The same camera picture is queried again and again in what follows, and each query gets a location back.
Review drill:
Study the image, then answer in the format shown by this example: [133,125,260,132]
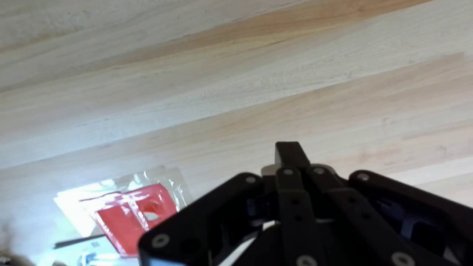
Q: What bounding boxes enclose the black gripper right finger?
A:
[292,140,473,266]

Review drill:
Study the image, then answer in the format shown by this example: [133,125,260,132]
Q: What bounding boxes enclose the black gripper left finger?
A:
[137,140,316,266]

